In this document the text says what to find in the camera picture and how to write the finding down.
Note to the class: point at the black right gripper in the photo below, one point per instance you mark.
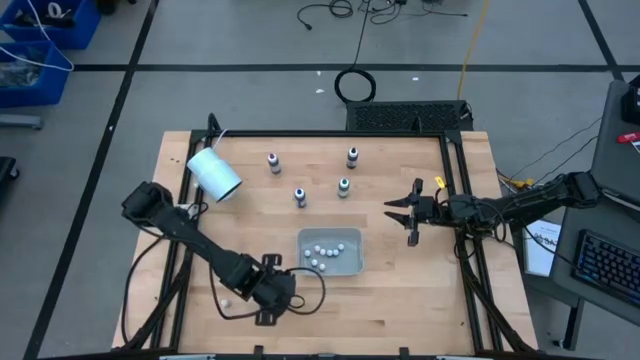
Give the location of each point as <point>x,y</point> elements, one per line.
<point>430,212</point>

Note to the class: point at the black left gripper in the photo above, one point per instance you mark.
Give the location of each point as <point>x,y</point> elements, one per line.
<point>275,292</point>

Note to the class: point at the grey plastic bin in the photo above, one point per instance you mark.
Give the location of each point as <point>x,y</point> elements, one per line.
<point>345,265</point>

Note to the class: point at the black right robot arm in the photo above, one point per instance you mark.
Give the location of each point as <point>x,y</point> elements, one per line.
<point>525,202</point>

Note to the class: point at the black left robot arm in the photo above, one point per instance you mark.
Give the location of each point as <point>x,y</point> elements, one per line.
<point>200,245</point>

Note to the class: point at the tall green ink bottle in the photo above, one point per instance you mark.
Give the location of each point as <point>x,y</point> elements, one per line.
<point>343,190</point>

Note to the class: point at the tall black ink bottle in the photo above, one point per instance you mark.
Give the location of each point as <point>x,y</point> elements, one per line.
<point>352,160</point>

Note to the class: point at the black perforated case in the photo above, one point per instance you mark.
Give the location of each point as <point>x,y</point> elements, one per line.
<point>400,116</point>

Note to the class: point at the tall blue ink bottle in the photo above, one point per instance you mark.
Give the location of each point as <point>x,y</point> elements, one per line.
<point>300,198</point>

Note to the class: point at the yellow connector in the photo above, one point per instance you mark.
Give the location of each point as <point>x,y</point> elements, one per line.
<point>522,183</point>

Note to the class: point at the tall purple ink bottle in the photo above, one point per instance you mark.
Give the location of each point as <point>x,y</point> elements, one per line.
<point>274,165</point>

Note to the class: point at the white paper sheet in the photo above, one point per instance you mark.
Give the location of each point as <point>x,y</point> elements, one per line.
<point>540,255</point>

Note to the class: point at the grey desk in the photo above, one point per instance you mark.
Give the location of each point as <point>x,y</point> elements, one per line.
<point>595,225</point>

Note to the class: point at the black keyboard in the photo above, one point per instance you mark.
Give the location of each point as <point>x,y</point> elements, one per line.
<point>607,265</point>

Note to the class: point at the dark grey desk shelf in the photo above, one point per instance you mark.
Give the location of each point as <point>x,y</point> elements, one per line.
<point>615,165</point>

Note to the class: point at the red marker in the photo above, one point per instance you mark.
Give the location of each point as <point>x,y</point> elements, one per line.
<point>627,138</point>

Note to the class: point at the black desk device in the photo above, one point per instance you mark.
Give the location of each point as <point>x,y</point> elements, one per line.
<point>632,102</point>

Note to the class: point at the black floor object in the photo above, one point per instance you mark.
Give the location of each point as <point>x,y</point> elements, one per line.
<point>6,172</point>

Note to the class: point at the blue storage bin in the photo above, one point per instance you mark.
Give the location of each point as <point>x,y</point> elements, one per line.
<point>45,90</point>
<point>80,30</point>

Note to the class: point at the grey metal bar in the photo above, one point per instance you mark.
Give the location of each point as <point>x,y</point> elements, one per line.
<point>20,121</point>

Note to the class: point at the black caster base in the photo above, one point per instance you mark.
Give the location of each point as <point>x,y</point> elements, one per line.
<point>107,5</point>

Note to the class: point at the black aluminium table frame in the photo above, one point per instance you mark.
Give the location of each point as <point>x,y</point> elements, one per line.
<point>325,133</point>

